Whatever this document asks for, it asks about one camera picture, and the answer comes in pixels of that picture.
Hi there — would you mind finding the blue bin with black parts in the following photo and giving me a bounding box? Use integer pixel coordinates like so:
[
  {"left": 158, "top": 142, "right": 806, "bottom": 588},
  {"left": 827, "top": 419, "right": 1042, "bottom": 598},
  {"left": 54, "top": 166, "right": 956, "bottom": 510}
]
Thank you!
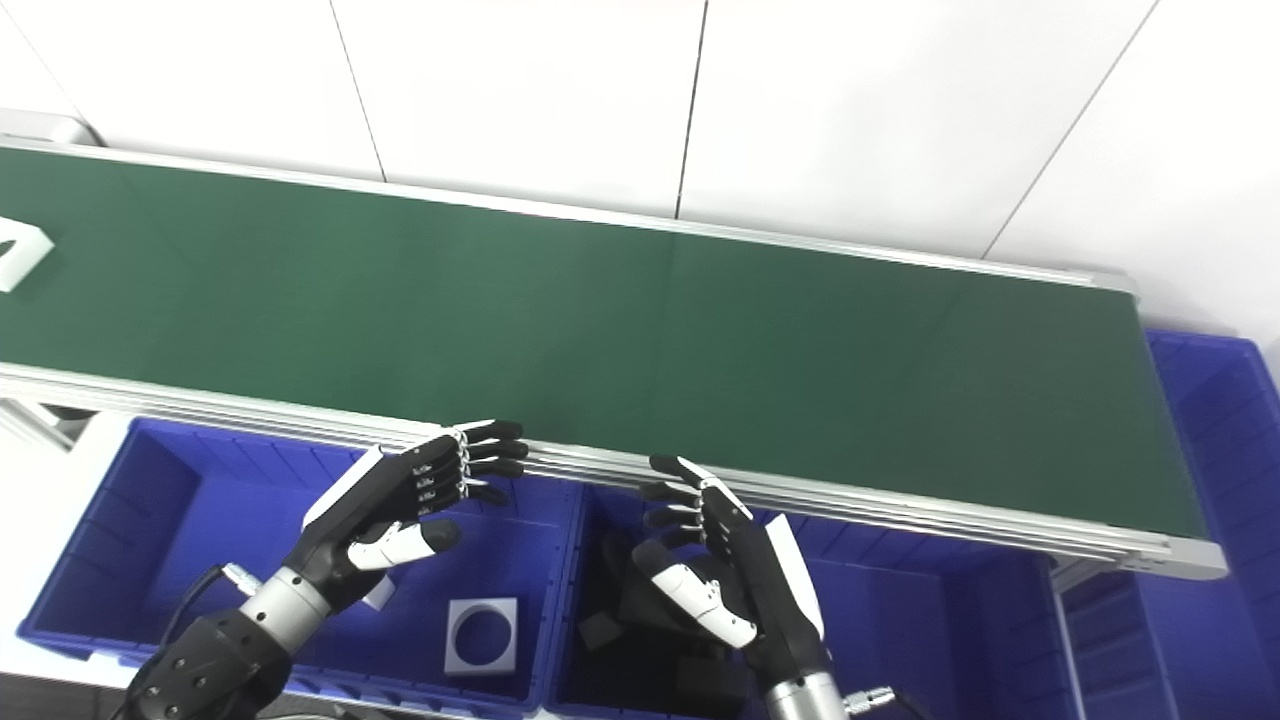
[{"left": 545, "top": 480, "right": 1076, "bottom": 720}]

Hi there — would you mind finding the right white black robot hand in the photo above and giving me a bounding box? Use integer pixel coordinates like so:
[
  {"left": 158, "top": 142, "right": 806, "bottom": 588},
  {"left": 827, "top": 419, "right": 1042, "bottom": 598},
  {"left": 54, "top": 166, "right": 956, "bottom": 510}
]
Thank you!
[{"left": 630, "top": 455, "right": 829, "bottom": 691}]

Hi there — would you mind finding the aluminium conveyor support leg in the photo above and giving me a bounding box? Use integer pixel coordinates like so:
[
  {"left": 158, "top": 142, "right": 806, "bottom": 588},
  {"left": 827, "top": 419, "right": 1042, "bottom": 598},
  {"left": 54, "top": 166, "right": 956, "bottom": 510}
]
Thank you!
[{"left": 0, "top": 400, "right": 76, "bottom": 451}]

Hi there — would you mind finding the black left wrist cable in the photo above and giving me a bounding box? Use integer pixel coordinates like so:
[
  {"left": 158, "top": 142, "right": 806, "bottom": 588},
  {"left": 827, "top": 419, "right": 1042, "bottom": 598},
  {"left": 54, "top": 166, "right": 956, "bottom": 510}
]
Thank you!
[{"left": 110, "top": 563, "right": 263, "bottom": 720}]

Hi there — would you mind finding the green conveyor belt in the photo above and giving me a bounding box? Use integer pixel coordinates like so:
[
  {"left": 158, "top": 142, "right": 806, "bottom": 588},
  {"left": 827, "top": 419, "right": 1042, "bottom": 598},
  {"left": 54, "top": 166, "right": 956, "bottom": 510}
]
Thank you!
[{"left": 0, "top": 108, "right": 1229, "bottom": 581}]

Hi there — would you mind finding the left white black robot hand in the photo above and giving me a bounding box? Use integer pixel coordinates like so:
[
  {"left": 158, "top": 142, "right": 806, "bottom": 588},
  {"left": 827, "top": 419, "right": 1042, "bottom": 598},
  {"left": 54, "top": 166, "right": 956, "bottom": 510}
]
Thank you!
[{"left": 288, "top": 418, "right": 529, "bottom": 614}]

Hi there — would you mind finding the empty blue plastic bin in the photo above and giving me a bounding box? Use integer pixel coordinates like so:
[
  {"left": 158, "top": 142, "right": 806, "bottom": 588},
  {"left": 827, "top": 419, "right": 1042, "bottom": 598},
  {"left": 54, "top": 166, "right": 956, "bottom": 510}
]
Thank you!
[{"left": 1060, "top": 330, "right": 1280, "bottom": 720}]

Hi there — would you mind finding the blue bin with white parts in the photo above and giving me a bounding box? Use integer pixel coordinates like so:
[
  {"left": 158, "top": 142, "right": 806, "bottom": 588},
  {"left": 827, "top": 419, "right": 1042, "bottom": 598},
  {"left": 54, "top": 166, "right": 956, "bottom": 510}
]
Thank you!
[{"left": 18, "top": 415, "right": 586, "bottom": 713}]

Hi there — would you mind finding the white square ring part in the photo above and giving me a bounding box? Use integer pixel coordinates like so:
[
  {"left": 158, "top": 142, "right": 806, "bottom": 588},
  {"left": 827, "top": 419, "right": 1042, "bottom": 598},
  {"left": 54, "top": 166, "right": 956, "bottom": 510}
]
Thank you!
[
  {"left": 0, "top": 215, "right": 54, "bottom": 293},
  {"left": 445, "top": 597, "right": 519, "bottom": 676}
]

